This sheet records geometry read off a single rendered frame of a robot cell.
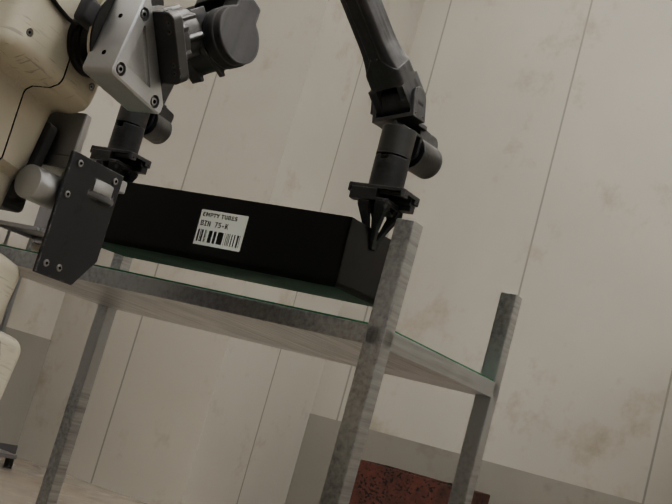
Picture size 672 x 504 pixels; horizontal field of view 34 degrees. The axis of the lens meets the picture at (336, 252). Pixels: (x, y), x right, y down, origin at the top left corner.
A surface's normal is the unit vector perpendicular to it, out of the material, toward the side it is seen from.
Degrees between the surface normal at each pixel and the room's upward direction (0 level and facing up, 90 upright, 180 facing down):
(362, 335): 90
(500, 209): 90
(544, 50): 90
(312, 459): 90
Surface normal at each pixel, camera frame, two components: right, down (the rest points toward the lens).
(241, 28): 0.81, -0.08
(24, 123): 0.85, 0.15
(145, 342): -0.48, -0.27
